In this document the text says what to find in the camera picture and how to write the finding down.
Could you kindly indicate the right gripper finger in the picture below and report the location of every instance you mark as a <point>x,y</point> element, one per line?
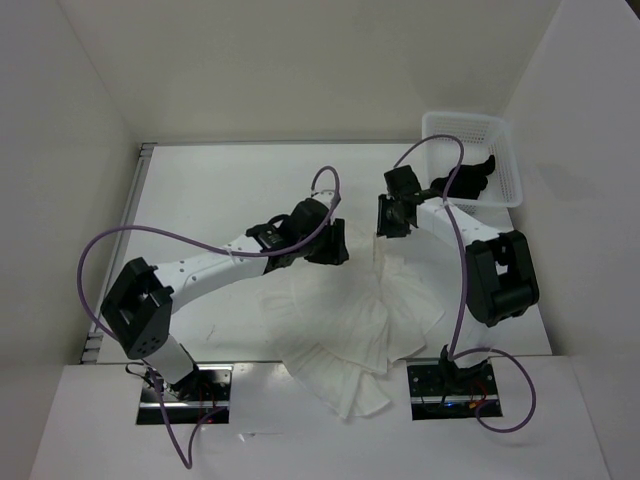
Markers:
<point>385,224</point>
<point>407,216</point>

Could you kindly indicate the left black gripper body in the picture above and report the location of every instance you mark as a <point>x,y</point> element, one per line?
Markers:
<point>323,235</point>

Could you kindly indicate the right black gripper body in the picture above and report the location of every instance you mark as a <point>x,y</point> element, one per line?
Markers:
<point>387,220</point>

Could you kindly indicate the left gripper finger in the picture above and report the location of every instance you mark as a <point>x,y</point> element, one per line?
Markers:
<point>338,237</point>
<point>333,255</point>

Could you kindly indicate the white skirt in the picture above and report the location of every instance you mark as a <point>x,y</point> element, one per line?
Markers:
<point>338,329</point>

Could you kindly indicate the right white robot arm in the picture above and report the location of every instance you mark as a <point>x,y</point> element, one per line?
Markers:
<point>498,280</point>

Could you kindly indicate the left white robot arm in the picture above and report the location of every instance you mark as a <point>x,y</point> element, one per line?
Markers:
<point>139,305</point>

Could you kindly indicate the black skirt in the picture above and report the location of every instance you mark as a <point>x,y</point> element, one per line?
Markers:
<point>471,180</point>

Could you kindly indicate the white plastic basket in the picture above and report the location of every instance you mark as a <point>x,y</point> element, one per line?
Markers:
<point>483,136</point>

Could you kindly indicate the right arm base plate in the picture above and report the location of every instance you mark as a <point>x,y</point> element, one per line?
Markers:
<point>441,390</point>

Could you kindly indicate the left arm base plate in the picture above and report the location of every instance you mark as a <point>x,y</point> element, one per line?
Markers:
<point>206,398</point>

